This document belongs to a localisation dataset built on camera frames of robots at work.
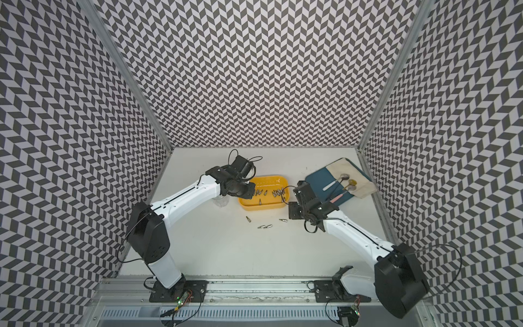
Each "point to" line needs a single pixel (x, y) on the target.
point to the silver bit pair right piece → (269, 226)
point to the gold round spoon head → (353, 182)
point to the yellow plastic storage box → (270, 192)
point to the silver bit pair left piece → (261, 227)
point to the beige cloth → (364, 186)
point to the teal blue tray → (329, 188)
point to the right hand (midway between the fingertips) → (296, 212)
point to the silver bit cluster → (264, 194)
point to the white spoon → (344, 176)
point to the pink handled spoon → (352, 188)
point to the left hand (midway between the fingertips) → (250, 194)
